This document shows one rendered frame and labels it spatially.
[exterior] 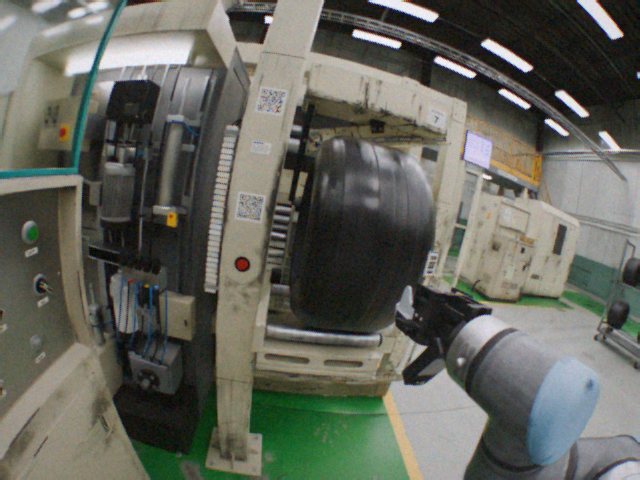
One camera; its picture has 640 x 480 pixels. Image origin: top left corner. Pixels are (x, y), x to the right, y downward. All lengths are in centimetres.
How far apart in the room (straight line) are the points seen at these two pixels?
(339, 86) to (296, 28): 32
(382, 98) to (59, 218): 105
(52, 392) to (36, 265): 23
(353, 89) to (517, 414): 102
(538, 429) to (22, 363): 69
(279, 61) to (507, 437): 84
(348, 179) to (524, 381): 46
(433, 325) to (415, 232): 26
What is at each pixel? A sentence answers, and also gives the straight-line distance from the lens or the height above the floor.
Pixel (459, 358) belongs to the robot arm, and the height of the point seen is 117.
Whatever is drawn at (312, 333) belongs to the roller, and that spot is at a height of 92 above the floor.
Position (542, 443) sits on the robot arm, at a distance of 24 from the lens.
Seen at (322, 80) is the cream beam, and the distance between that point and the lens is 103.
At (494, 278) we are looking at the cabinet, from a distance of 526.
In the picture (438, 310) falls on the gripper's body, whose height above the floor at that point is 118.
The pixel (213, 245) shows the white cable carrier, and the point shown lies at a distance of 75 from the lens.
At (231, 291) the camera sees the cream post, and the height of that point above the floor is 97.
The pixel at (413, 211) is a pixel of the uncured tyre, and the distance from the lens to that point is 58.
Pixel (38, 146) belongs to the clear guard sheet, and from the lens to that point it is 51.
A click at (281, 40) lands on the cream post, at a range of 80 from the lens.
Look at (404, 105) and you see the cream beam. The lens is 109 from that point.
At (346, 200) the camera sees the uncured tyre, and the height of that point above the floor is 129.
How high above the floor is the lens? 131
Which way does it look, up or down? 11 degrees down
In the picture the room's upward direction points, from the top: 11 degrees clockwise
